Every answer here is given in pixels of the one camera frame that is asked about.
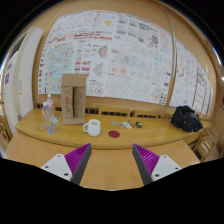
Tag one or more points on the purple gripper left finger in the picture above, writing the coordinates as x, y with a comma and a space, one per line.
71, 166

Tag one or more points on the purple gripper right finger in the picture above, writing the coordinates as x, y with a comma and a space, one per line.
151, 166

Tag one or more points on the clear plastic water bottle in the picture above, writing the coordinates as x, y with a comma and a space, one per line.
48, 115

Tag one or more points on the small black yellow gadget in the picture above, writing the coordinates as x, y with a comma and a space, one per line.
139, 124

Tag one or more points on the white ceramic mug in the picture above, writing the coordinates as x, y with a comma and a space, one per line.
92, 127

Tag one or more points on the white rectangular card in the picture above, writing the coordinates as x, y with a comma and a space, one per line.
127, 125

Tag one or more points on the dark red round coaster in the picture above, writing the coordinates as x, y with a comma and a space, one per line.
114, 134

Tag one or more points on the black backpack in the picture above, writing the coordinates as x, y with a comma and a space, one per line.
186, 119

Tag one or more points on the wooden chair right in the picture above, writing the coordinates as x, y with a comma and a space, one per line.
210, 145

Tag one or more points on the brown cardboard box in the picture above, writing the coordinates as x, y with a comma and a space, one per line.
73, 98

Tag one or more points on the white air conditioner cabinet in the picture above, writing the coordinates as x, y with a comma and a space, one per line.
17, 88

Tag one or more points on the right wall poster sheet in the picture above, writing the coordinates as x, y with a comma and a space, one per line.
192, 86

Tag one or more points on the large wall poster sheet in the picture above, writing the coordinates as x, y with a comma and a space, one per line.
123, 56

